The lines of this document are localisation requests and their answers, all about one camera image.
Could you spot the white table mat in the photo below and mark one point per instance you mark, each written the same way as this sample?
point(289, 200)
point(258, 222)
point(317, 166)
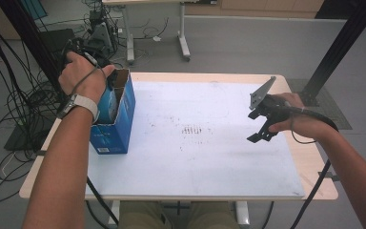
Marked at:
point(184, 165)

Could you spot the black equipment box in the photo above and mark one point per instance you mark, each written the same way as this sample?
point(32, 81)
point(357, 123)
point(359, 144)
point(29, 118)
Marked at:
point(54, 39)

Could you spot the person's left hand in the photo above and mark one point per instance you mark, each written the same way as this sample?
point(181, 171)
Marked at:
point(82, 78)

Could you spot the white table leg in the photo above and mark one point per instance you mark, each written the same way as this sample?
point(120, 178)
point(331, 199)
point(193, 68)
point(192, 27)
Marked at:
point(242, 213)
point(116, 213)

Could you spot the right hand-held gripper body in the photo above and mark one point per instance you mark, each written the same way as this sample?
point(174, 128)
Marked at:
point(273, 106)

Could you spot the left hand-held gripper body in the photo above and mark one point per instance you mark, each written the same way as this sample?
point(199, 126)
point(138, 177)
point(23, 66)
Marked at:
point(76, 46)

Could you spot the black metal frame post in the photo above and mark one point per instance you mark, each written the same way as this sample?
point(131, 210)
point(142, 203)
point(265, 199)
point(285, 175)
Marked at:
point(25, 28)
point(346, 35)

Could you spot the black stand base plate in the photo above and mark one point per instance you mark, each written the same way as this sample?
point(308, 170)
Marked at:
point(19, 140)

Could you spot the white desk frame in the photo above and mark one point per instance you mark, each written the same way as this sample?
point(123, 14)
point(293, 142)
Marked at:
point(181, 31)

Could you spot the black computer tower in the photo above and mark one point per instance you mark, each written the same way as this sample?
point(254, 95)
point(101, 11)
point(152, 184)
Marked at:
point(95, 16)

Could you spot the black tape piece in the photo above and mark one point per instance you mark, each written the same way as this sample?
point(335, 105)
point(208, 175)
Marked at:
point(327, 175)

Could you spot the blue cardboard box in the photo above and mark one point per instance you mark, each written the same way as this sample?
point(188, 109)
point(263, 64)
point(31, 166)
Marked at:
point(120, 136)

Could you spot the person's khaki trousers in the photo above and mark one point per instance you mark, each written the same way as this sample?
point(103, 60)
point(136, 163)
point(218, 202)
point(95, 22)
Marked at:
point(146, 218)

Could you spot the person's right hand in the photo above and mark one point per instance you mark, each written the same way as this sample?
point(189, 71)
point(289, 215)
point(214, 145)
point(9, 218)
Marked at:
point(301, 122)

